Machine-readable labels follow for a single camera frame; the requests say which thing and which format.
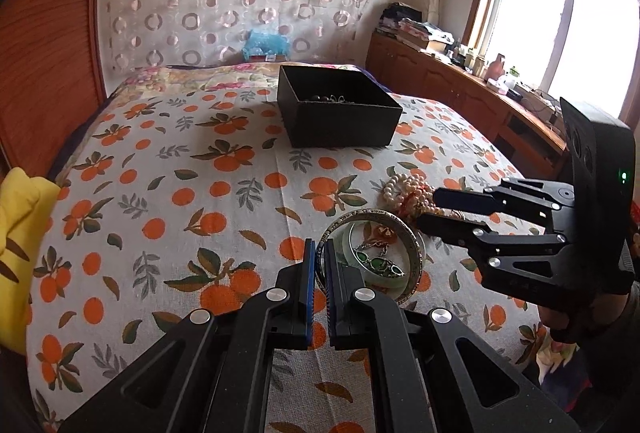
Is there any pale green jade bangle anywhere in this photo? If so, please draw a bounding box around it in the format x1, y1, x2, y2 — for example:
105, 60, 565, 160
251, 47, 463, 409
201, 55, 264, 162
327, 220, 426, 291

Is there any pile of clothes and books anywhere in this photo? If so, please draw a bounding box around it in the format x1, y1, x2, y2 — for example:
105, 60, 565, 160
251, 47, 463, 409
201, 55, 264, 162
377, 3, 457, 54

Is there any pearl necklace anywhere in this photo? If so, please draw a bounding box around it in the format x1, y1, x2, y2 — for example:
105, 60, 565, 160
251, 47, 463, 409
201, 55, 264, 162
382, 173, 447, 217

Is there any yellow plush toy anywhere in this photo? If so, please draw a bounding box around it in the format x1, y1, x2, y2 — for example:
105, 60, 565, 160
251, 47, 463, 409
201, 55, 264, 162
0, 167, 57, 357

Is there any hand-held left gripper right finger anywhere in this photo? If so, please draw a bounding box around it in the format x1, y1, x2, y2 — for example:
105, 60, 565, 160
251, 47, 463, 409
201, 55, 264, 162
322, 240, 581, 433

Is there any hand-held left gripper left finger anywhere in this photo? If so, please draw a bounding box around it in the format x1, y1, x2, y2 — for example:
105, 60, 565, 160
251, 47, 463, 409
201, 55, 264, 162
59, 238, 317, 433

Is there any wooden headboard panel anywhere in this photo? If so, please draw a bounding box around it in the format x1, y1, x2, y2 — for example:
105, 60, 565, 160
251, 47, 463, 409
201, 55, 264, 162
0, 0, 112, 180

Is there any window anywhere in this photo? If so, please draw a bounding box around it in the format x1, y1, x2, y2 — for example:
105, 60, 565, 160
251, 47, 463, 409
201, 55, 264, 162
462, 0, 640, 134

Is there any person's right hand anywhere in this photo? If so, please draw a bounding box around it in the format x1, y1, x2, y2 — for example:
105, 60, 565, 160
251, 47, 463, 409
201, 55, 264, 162
541, 295, 573, 331

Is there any floral quilt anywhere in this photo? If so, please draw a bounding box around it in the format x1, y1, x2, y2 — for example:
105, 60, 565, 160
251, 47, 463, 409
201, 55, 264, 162
107, 62, 396, 104

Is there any engraved silver bangle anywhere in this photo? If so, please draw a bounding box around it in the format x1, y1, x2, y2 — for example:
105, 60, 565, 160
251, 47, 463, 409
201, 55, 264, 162
316, 209, 429, 307

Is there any black jewelry box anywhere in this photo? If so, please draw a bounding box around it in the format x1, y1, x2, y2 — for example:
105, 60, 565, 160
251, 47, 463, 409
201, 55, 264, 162
276, 64, 404, 148

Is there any orange fruit print blanket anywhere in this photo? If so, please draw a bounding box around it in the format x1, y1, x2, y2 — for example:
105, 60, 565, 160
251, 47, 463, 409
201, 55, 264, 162
25, 90, 557, 433

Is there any blue plastic bag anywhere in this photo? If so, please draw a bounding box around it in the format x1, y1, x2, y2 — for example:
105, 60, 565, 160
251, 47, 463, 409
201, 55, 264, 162
242, 29, 291, 61

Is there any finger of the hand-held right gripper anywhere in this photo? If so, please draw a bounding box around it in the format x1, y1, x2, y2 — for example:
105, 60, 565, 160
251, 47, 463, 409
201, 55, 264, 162
432, 177, 581, 228
417, 213, 576, 305

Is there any row of small bottles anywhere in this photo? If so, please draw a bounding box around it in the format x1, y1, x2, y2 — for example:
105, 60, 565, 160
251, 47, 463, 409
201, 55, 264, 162
450, 40, 489, 76

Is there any pink bottle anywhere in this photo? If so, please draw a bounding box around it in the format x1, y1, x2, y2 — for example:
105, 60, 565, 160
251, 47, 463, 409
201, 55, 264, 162
487, 53, 507, 82

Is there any dark blue bedsheet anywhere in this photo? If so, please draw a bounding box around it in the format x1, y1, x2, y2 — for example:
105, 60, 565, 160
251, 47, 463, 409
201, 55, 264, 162
350, 63, 397, 96

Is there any wooden cabinet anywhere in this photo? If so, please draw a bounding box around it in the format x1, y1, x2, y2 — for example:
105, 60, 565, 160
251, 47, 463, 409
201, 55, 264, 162
366, 32, 569, 180

